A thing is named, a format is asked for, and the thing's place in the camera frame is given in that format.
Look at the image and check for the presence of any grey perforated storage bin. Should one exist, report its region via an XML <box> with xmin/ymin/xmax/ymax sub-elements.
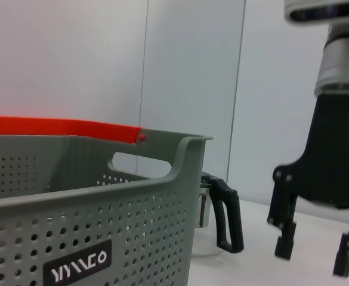
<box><xmin>0</xmin><ymin>128</ymin><xmax>214</xmax><ymax>286</ymax></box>

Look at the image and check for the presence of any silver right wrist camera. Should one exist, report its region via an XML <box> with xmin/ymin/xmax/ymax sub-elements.
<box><xmin>283</xmin><ymin>0</ymin><xmax>349</xmax><ymax>24</ymax></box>

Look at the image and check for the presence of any red bin carry handle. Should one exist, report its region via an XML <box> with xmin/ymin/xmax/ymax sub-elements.
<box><xmin>0</xmin><ymin>115</ymin><xmax>147</xmax><ymax>146</ymax></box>

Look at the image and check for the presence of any glass pitcher with black handle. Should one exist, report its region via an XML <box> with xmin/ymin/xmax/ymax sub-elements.
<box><xmin>192</xmin><ymin>172</ymin><xmax>245</xmax><ymax>257</ymax></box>

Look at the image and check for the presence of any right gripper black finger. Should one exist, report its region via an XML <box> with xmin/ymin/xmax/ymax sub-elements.
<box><xmin>332</xmin><ymin>207</ymin><xmax>349</xmax><ymax>278</ymax></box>
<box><xmin>265</xmin><ymin>177</ymin><xmax>299</xmax><ymax>262</ymax></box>

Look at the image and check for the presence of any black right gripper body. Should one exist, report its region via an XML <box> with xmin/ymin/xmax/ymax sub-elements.
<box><xmin>271</xmin><ymin>91</ymin><xmax>349</xmax><ymax>211</ymax></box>

